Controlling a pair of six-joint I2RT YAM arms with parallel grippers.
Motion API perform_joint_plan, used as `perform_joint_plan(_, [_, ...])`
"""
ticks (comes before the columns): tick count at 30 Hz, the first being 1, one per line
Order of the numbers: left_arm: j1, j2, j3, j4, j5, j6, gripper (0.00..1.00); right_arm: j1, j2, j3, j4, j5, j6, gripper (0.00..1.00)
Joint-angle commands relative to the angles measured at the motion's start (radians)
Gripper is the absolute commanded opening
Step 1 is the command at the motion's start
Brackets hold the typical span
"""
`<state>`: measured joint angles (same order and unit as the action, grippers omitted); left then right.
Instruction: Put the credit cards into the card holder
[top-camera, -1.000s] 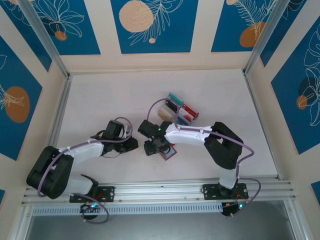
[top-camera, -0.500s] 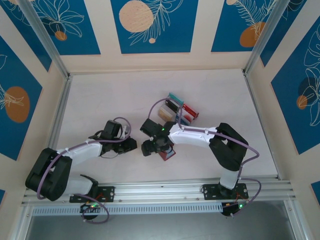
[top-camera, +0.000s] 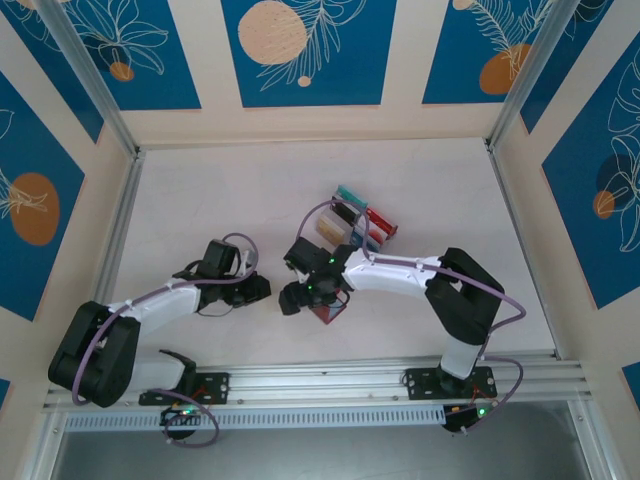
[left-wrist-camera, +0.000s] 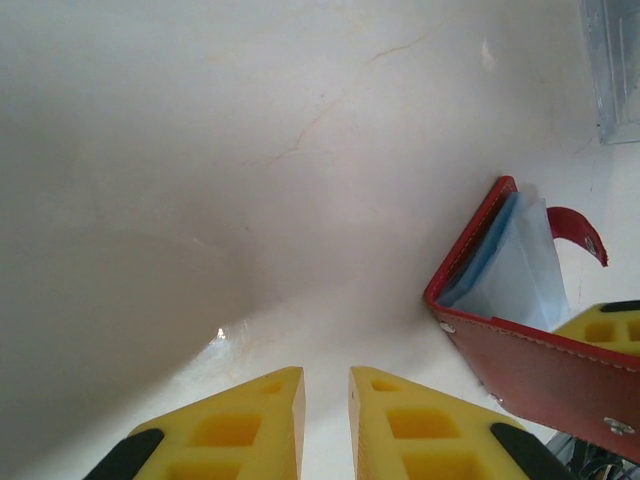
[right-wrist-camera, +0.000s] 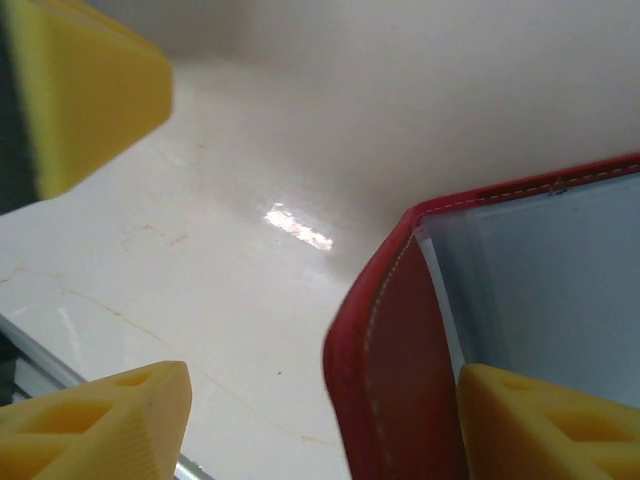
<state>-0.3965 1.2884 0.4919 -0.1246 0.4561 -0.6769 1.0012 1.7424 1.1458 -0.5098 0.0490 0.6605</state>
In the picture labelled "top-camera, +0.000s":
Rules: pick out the red leather card holder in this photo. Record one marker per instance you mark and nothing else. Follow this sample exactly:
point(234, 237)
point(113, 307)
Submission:
point(332, 312)

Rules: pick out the clear acrylic card stand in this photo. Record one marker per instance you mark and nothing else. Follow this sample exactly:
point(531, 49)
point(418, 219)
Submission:
point(350, 229)

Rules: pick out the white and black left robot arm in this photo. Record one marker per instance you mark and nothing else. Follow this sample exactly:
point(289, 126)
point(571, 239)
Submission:
point(165, 305)

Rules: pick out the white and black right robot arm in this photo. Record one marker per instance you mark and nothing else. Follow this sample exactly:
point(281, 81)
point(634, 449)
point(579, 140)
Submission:
point(390, 280)

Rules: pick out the white and blue credit card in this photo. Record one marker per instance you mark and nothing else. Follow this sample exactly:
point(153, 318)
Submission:
point(362, 239)

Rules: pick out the black credit card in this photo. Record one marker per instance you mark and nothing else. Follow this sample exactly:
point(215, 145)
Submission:
point(345, 212)

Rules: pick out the plain red credit card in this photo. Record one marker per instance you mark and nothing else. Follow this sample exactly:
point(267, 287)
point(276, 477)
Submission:
point(382, 223)

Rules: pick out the teal credit card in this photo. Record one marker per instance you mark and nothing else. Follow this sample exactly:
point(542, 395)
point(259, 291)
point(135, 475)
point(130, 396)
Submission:
point(352, 195)

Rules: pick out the aluminium mounting beam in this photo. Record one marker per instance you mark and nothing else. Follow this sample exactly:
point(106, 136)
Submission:
point(325, 385)

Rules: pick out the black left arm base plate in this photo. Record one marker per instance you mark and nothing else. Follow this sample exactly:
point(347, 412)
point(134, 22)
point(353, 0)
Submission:
point(220, 387)

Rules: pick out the aluminium table side rail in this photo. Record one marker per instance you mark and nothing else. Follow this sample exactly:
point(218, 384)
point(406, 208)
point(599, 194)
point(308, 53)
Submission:
point(122, 210)
point(520, 240)

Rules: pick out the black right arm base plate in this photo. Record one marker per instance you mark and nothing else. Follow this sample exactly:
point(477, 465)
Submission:
point(420, 382)

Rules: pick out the aluminium frame leg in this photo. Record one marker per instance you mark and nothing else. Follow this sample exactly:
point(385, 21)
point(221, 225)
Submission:
point(592, 445)
point(42, 450)

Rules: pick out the aluminium frame post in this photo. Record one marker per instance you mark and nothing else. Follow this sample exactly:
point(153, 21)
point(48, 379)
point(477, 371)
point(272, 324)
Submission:
point(91, 75)
point(528, 75)

